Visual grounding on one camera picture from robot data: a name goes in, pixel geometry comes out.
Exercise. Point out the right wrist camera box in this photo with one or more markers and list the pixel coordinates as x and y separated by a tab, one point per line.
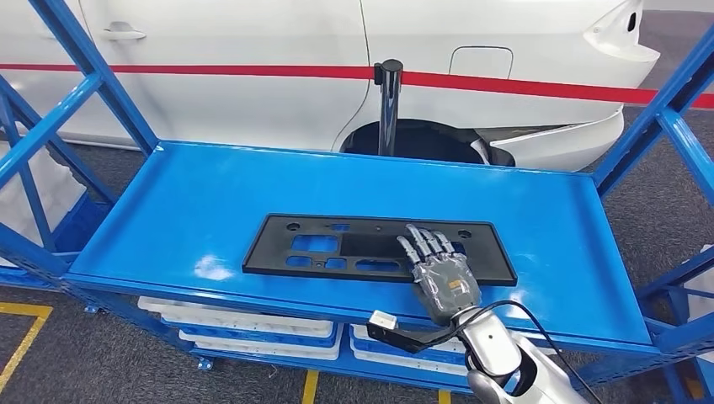
390	334

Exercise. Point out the white plastic crate stack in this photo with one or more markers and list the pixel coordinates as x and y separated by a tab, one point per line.
704	309
61	189

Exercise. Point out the blue steel shelf rack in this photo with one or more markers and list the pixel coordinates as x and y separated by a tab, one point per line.
195	195
678	273
83	223

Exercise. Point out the long black plastic frame part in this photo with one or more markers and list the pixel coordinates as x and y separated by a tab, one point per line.
268	245

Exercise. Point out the red barrier belt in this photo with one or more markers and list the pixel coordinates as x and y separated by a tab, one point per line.
167	70
502	85

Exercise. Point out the black stanchion post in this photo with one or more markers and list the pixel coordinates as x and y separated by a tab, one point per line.
389	106

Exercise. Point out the white car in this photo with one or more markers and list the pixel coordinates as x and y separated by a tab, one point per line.
223	100

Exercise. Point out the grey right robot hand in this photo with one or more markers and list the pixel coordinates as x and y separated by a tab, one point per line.
446	284

